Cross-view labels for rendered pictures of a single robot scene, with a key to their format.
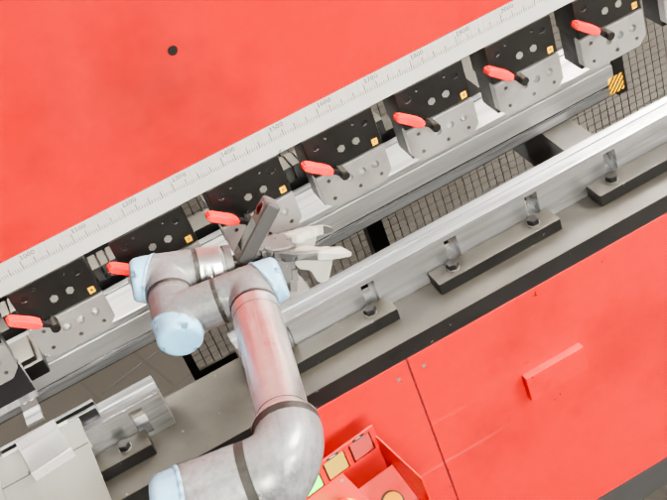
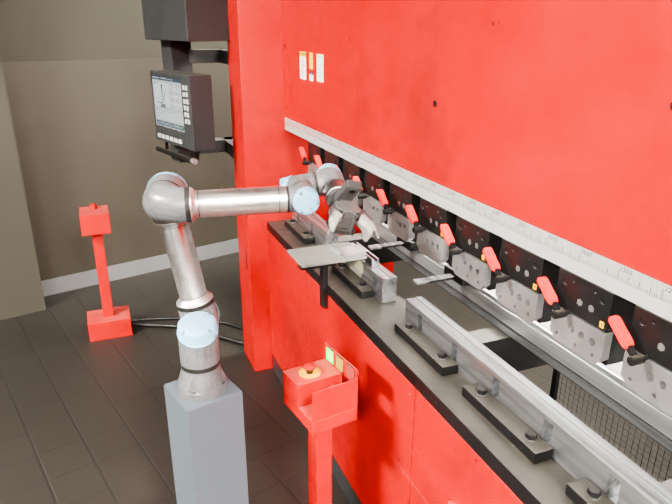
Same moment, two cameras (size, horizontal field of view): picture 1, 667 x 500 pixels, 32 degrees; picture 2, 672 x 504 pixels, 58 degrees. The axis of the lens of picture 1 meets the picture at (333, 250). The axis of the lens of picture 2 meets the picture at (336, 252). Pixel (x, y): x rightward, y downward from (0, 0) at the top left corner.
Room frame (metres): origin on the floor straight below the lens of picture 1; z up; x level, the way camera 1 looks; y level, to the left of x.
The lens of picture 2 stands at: (1.27, -1.49, 1.82)
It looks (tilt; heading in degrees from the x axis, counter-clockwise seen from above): 21 degrees down; 79
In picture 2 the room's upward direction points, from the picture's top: straight up
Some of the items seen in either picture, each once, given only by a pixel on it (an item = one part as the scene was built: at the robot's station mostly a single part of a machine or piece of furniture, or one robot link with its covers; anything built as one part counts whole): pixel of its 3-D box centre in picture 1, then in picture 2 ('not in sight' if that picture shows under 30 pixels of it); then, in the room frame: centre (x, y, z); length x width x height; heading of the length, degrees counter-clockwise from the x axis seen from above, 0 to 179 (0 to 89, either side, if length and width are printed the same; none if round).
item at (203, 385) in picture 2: not in sight; (201, 373); (1.16, 0.14, 0.82); 0.15 x 0.15 x 0.10
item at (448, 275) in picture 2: not in sight; (448, 274); (2.02, 0.34, 1.01); 0.26 x 0.12 x 0.05; 12
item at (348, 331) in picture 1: (331, 341); (424, 346); (1.85, 0.07, 0.89); 0.30 x 0.05 x 0.03; 102
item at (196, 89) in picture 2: not in sight; (181, 108); (1.07, 1.74, 1.42); 0.45 x 0.12 x 0.36; 119
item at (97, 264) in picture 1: (78, 277); not in sight; (2.22, 0.56, 1.02); 0.37 x 0.06 x 0.04; 102
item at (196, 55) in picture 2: not in sight; (215, 57); (1.26, 1.90, 1.66); 0.40 x 0.24 x 0.07; 102
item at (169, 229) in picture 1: (156, 247); (410, 211); (1.86, 0.31, 1.26); 0.15 x 0.09 x 0.17; 102
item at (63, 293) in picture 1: (59, 298); (382, 195); (1.82, 0.51, 1.26); 0.15 x 0.09 x 0.17; 102
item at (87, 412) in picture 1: (51, 433); (364, 254); (1.79, 0.65, 0.98); 0.20 x 0.03 x 0.03; 102
